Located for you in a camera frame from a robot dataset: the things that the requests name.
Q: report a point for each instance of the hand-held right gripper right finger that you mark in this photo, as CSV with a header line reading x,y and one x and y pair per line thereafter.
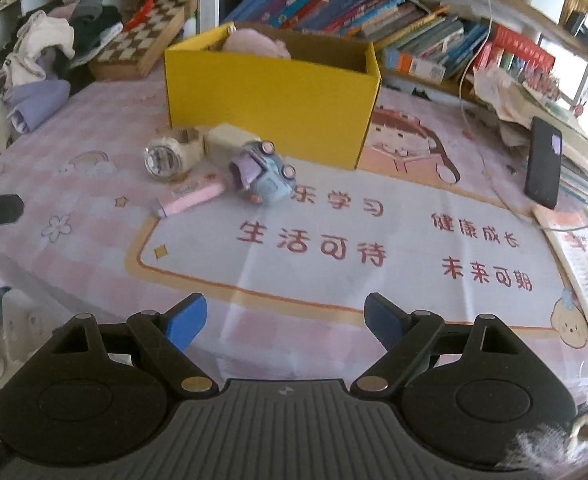
x,y
381,317

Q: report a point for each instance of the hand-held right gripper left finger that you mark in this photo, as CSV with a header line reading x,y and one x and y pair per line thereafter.
x,y
190,317

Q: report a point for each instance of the pink tube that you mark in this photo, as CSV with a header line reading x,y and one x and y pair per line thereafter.
x,y
189,197

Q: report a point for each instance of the blue toy car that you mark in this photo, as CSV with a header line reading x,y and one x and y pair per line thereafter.
x,y
269,182

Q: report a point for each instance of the white wrist watch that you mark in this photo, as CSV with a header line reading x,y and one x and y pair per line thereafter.
x,y
164,160

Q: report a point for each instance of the small cream box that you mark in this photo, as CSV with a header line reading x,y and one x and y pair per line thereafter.
x,y
226,142

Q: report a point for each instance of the yellow cardboard box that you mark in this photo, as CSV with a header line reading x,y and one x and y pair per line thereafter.
x,y
274,105

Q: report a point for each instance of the printed pink table mat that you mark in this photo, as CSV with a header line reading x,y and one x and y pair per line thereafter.
x,y
324,280

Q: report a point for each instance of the purple garment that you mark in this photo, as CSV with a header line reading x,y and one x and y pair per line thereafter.
x,y
36,102

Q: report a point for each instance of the white plush toy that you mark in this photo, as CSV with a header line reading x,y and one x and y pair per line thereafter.
x,y
9,340

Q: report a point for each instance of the cream garment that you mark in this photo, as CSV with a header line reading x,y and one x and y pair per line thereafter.
x,y
41,45

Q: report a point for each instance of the grey furry trim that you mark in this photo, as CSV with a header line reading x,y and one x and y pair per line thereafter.
x,y
538,447

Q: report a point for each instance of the pink booklet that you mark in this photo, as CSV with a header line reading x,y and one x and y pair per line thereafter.
x,y
578,260

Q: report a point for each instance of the dark clothing pile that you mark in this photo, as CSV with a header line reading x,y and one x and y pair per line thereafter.
x,y
99,30

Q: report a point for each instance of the black smartphone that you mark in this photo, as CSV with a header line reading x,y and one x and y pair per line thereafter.
x,y
543,165

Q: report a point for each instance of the wooden chessboard box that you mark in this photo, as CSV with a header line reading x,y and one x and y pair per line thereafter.
x,y
144,40

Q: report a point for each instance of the red toy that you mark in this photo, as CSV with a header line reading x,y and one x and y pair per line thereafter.
x,y
141,10

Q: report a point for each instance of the stack of books and papers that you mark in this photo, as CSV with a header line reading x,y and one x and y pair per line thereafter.
x,y
571,145

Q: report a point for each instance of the pink cloth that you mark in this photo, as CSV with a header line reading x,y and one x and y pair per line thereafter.
x,y
256,42

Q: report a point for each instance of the row of books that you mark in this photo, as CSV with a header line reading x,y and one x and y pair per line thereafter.
x,y
353,10

